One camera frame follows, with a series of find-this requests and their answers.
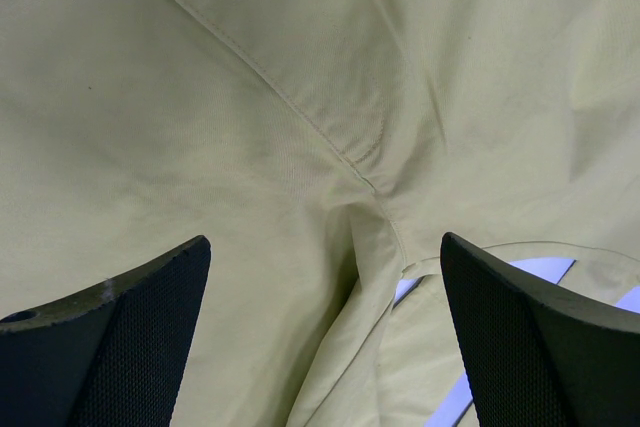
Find yellow-green trousers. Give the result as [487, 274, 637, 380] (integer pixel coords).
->
[1, 0, 639, 426]

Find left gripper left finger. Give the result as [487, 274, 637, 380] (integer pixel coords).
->
[1, 236, 211, 427]

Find aluminium mounting rail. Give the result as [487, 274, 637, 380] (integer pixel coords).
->
[379, 257, 639, 426]

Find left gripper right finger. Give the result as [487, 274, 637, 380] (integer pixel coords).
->
[440, 233, 639, 426]

